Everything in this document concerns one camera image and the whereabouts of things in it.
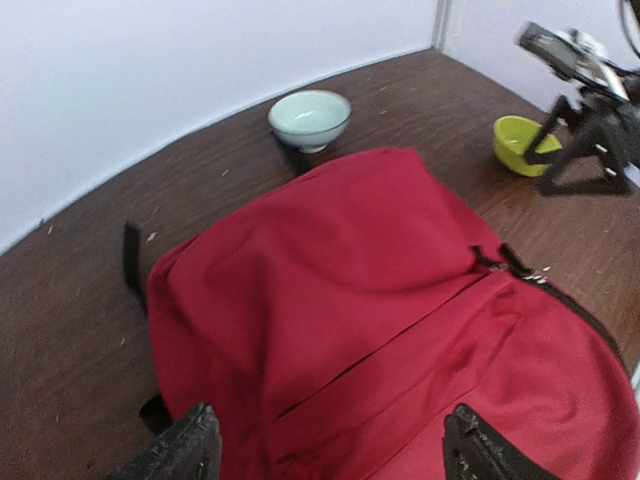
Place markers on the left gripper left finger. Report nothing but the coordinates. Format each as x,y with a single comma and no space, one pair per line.
189,449

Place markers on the right aluminium frame post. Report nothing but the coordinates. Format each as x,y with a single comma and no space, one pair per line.
441,24

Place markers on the lime green bowl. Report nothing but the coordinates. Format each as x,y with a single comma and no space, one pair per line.
512,136

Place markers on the light blue ceramic bowl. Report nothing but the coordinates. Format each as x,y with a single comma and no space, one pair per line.
310,120

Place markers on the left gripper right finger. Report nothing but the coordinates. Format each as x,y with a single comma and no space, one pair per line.
473,449

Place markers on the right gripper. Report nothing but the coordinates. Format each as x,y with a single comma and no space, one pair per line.
609,127

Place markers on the red backpack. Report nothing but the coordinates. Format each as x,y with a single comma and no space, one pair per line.
335,322

